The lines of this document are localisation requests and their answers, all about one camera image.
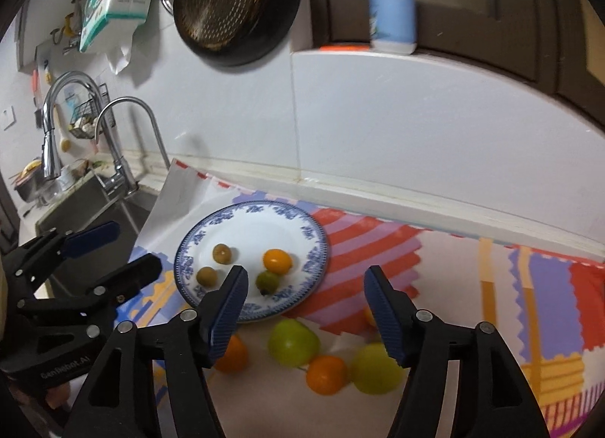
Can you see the white wall socket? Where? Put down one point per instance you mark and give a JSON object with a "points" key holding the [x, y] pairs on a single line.
{"points": [[7, 119]]}

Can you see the chrome gooseneck faucet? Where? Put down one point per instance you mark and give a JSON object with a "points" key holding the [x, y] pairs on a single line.
{"points": [[116, 168]]}

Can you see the dark cooking pot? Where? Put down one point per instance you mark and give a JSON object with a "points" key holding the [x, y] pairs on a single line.
{"points": [[28, 182]]}

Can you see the metal perforated colander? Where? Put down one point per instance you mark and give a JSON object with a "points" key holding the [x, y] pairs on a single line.
{"points": [[222, 7]]}

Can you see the white plastic bag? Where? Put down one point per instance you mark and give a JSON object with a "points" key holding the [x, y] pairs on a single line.
{"points": [[124, 52]]}

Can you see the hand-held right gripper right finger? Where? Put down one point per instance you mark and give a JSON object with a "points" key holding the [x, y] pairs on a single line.
{"points": [[385, 320]]}

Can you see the dark brown window frame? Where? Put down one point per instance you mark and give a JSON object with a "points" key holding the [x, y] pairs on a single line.
{"points": [[520, 17]]}

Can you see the green apple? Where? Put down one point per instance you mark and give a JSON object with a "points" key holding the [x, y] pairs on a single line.
{"points": [[293, 341]]}

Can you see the colourful printed table mat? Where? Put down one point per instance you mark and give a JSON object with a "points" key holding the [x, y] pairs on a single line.
{"points": [[368, 239]]}

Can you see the stainless steel sink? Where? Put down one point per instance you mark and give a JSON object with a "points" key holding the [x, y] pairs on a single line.
{"points": [[85, 211]]}

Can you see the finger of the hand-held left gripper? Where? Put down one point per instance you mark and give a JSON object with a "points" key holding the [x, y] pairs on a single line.
{"points": [[134, 273], [92, 234]]}

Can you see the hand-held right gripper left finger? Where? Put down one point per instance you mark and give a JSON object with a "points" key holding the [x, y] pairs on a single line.
{"points": [[226, 320]]}

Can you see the small green fruit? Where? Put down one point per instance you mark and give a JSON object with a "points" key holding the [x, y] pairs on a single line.
{"points": [[267, 282]]}

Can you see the black hanging pan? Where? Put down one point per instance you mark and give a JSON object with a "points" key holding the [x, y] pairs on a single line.
{"points": [[279, 7]]}

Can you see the orange tangerine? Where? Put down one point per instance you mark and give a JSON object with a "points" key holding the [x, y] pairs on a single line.
{"points": [[326, 374], [234, 354]]}

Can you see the chrome pull-down faucet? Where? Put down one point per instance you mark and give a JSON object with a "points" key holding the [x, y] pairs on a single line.
{"points": [[53, 145]]}

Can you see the yellow-green apple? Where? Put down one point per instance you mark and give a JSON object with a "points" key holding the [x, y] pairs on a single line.
{"points": [[376, 369]]}

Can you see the flat orange item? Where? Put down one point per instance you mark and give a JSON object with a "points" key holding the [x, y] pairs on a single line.
{"points": [[342, 47]]}

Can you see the white cup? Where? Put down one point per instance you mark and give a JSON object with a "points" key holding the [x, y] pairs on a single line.
{"points": [[66, 178]]}

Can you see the orange kumquat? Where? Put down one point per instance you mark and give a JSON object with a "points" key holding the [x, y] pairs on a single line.
{"points": [[276, 261]]}

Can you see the blue patterned white plate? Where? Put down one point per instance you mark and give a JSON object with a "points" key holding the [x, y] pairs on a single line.
{"points": [[255, 230]]}

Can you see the small brown longan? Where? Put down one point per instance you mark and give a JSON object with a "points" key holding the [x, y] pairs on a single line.
{"points": [[206, 276], [221, 253]]}

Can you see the blue and white plastic bottle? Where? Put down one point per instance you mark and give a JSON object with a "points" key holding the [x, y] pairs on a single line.
{"points": [[391, 3]]}

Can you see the green and white tissue pack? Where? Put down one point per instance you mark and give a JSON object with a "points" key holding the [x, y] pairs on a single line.
{"points": [[116, 3]]}

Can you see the person's left hand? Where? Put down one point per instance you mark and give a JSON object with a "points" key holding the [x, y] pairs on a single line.
{"points": [[59, 395]]}

